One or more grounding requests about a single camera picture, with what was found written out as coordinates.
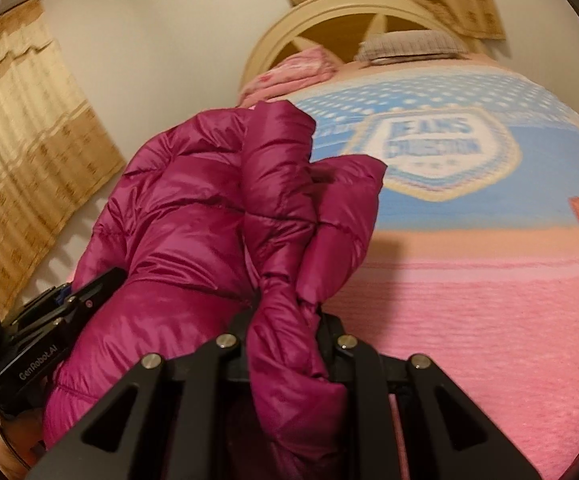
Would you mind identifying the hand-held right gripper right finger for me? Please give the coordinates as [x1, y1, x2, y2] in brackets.
[318, 309, 541, 480]

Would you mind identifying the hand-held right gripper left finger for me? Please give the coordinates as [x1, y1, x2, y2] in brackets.
[30, 305, 259, 480]

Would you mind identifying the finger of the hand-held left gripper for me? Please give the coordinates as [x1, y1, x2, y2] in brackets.
[2, 267, 129, 333]

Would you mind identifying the magenta puffer jacket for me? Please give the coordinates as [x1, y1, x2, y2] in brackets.
[42, 99, 389, 480]

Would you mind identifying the person's left forearm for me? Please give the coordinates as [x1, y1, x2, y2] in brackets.
[0, 402, 48, 480]

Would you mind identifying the printed blue pink blanket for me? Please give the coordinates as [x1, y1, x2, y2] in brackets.
[240, 57, 579, 480]

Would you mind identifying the folded pink floral quilt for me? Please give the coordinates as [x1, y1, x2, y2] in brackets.
[238, 46, 345, 108]

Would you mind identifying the striped pillow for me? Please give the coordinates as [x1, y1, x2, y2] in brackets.
[357, 30, 470, 65]

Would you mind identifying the cream wooden bed headboard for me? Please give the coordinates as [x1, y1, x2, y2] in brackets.
[244, 0, 475, 92]

